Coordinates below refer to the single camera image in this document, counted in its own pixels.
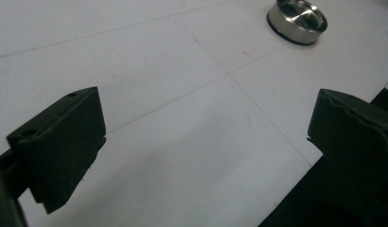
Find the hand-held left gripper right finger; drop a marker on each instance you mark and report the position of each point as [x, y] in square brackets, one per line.
[356, 135]

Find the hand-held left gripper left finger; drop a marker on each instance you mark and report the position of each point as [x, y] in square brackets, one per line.
[62, 142]

